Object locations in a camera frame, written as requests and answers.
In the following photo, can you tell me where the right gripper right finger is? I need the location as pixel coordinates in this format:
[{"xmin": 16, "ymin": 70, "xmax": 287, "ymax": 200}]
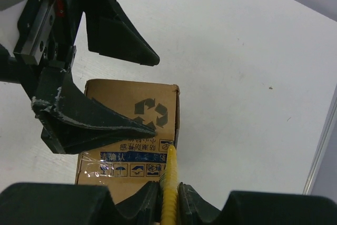
[{"xmin": 179, "ymin": 183, "xmax": 336, "ymax": 224}]

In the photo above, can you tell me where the yellow utility knife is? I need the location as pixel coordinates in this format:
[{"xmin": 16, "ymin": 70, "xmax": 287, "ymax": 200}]
[{"xmin": 160, "ymin": 145, "xmax": 180, "ymax": 225}]

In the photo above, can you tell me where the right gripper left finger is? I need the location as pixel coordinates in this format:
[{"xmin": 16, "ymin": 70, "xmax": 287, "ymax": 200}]
[{"xmin": 1, "ymin": 181, "xmax": 160, "ymax": 224}]

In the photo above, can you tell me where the brown cardboard express box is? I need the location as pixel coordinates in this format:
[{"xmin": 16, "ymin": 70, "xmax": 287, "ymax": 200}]
[{"xmin": 75, "ymin": 79, "xmax": 180, "ymax": 203}]

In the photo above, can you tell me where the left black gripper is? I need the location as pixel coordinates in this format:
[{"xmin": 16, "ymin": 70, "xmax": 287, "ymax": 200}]
[{"xmin": 1, "ymin": 0, "xmax": 160, "ymax": 96}]

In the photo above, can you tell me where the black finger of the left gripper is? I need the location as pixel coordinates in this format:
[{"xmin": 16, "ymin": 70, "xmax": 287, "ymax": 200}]
[{"xmin": 32, "ymin": 67, "xmax": 155, "ymax": 154}]

